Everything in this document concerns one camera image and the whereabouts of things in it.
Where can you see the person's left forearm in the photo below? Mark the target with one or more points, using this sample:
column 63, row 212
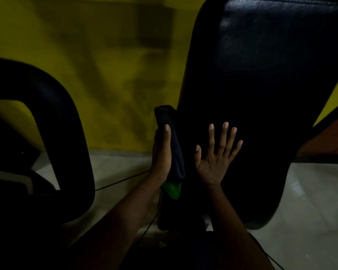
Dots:
column 118, row 227

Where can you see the person's left hand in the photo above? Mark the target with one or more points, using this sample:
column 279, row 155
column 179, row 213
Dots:
column 162, row 157

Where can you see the dark grey green cloth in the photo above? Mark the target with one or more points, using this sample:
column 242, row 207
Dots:
column 177, row 160

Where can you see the person's right hand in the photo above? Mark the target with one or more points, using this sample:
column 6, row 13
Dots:
column 214, row 168

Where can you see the brown wooden door panel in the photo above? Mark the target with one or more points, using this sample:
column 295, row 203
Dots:
column 326, row 137

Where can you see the person's right forearm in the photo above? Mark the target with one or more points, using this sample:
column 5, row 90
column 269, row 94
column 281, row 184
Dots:
column 233, row 236

